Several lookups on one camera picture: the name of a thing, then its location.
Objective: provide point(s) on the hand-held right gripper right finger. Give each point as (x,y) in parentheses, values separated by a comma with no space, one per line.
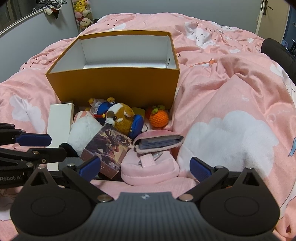
(200,170)

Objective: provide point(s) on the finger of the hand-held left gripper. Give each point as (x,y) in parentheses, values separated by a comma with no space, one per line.
(46,154)
(34,139)

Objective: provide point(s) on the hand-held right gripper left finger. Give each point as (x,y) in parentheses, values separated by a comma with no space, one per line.
(89,168)

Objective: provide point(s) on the printed card box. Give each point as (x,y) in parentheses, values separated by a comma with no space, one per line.
(106,148)

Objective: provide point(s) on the long white box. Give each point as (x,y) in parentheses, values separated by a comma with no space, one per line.
(60,120)

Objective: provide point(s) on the white plush with striped hat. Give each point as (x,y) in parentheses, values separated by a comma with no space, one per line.
(83,132)

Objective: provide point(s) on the pink mini backpack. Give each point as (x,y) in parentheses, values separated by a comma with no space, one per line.
(152,172)

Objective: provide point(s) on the pink card holder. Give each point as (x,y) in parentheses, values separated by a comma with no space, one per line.
(159,143)

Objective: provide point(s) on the duck plush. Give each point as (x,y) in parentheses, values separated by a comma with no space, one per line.
(103,109)

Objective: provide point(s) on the brown hamster plush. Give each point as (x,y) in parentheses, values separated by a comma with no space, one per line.
(121,115)

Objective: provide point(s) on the blue round pouch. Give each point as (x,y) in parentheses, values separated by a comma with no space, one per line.
(138,125)

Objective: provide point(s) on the crochet orange charm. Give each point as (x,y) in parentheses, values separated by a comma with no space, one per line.
(158,119)

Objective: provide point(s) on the orange cardboard box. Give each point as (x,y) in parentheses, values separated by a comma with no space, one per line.
(115,85)

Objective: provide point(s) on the pink printed blanket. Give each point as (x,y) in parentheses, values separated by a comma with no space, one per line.
(231,92)

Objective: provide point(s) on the window ledge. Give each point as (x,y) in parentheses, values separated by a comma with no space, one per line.
(20,22)

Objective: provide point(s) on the beige dog plush toy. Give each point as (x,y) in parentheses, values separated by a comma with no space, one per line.
(86,22)

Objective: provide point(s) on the window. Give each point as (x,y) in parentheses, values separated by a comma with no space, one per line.
(11,10)

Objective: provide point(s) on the pink plush toy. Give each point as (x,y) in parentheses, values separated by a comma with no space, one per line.
(79,14)

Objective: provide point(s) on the clear plush toy tube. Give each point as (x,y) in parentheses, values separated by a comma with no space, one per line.
(84,16)

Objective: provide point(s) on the pile of clothes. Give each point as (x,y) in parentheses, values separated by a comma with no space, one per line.
(47,5)

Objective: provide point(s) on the dark rounded cushion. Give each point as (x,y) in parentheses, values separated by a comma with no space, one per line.
(279,55)

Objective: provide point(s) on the yellow plush toy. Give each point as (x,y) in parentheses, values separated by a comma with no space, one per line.
(81,5)

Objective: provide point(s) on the chair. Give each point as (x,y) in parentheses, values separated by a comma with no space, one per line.
(292,46)

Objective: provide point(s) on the door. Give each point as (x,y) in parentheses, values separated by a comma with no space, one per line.
(279,16)

